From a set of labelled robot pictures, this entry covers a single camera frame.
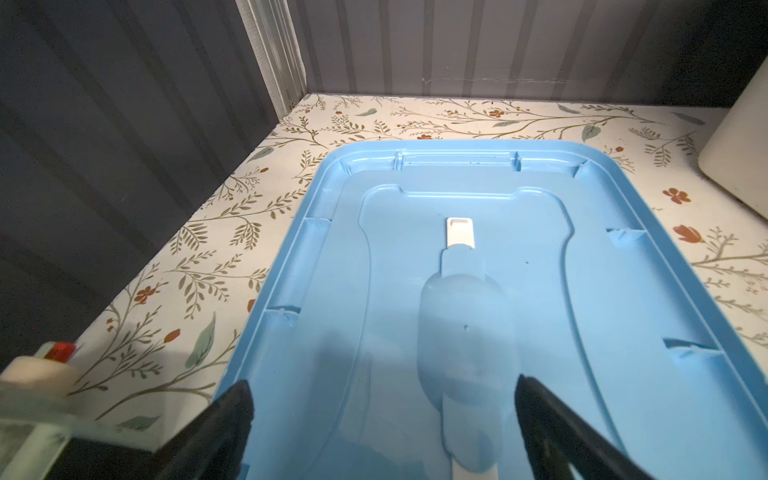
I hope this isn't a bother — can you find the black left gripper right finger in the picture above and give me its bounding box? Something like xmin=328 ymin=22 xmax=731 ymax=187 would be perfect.
xmin=515 ymin=375 xmax=650 ymax=480

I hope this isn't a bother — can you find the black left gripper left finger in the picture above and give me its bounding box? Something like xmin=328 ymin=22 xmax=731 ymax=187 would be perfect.
xmin=152 ymin=380 xmax=254 ymax=479

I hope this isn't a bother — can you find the blue plastic box lid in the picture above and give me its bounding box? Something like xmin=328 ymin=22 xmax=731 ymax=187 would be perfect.
xmin=220 ymin=140 xmax=767 ymax=479

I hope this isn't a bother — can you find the white plastic storage box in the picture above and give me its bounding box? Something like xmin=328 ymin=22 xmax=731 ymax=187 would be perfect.
xmin=698 ymin=63 xmax=768 ymax=217

